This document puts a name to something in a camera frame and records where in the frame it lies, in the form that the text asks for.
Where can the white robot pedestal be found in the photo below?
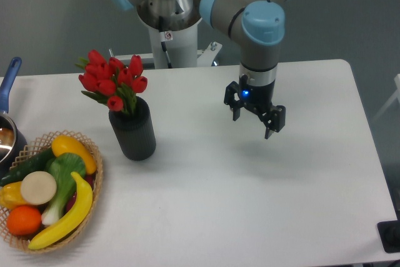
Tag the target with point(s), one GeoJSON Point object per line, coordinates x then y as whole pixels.
{"type": "Point", "coordinates": [172, 26]}

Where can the blue handled saucepan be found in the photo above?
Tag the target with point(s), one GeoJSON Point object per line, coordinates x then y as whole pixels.
{"type": "Point", "coordinates": [12, 140]}

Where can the green cucumber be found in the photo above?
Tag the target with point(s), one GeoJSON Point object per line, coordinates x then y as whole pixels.
{"type": "Point", "coordinates": [35, 163]}

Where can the orange fruit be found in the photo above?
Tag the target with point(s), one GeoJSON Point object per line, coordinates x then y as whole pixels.
{"type": "Point", "coordinates": [24, 220]}

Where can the white object at right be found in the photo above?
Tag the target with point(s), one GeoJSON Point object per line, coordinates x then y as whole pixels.
{"type": "Point", "coordinates": [393, 98]}

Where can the yellow squash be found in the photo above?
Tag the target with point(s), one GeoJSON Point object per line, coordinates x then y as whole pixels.
{"type": "Point", "coordinates": [66, 144]}

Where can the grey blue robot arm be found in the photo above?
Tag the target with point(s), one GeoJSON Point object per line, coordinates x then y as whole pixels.
{"type": "Point", "coordinates": [256, 26]}

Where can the yellow bell pepper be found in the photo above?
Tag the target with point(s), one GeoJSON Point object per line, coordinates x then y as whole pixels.
{"type": "Point", "coordinates": [11, 196]}

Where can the beige round disc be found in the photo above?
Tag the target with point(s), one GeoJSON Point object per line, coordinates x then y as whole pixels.
{"type": "Point", "coordinates": [38, 188]}

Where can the green bok choy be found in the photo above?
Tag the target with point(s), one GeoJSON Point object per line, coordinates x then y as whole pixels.
{"type": "Point", "coordinates": [60, 169]}

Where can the yellow banana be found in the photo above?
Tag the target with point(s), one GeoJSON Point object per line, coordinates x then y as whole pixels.
{"type": "Point", "coordinates": [70, 221]}

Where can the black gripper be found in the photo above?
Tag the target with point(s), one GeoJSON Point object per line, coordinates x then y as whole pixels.
{"type": "Point", "coordinates": [257, 99]}

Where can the woven wicker basket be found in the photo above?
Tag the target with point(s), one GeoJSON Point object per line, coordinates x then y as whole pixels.
{"type": "Point", "coordinates": [35, 147]}

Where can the red tulip bouquet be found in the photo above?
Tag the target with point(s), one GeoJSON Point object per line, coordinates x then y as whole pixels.
{"type": "Point", "coordinates": [112, 83]}

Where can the black device at edge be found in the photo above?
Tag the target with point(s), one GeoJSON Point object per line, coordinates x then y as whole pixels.
{"type": "Point", "coordinates": [389, 235]}

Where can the dark grey ribbed vase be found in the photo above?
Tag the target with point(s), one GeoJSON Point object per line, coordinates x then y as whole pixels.
{"type": "Point", "coordinates": [136, 135]}

